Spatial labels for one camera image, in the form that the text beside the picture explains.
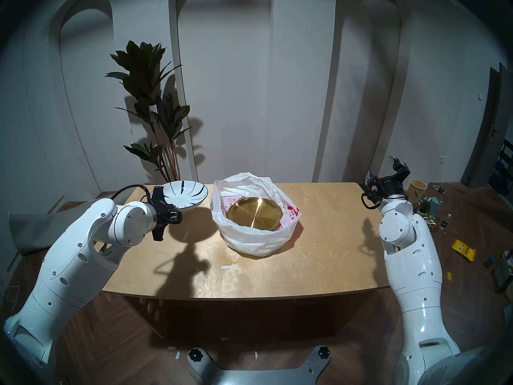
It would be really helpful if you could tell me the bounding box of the tall dark green plant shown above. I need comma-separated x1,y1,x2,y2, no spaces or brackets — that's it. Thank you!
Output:
105,41,193,184

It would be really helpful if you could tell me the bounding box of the dark grey door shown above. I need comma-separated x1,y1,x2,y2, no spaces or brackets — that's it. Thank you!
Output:
461,63,513,188

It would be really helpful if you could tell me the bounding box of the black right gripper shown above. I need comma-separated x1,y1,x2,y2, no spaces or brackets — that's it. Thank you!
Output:
363,156,411,202

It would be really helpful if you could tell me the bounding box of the white plastic shopping bag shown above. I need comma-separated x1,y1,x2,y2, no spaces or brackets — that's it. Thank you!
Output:
210,172,302,257

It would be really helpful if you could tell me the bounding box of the yellow snack packet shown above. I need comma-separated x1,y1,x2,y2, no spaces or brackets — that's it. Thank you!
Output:
452,239,477,262

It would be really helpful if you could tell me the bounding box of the grey metal robot base plate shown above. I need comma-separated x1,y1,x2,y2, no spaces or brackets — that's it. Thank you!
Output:
188,345,331,385

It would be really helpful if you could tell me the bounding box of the light wooden table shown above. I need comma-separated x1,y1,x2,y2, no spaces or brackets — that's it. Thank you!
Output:
100,182,395,300

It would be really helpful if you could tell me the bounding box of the beige paper cup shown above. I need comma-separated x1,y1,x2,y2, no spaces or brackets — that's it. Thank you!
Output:
409,179,428,202

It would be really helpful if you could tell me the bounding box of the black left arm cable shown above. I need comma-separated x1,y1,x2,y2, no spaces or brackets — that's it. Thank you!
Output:
110,184,155,202

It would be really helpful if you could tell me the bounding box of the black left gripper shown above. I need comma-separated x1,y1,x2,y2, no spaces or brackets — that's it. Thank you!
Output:
152,186,183,241

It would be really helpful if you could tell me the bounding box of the dark storage shelf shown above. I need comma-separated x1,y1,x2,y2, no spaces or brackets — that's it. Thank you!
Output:
489,140,513,198

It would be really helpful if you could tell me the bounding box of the black white striped plate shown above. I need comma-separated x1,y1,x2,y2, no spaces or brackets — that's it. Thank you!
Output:
160,180,209,211

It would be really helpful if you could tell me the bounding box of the round gold metal plate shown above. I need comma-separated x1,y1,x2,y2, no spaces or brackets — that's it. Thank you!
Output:
226,197,284,231

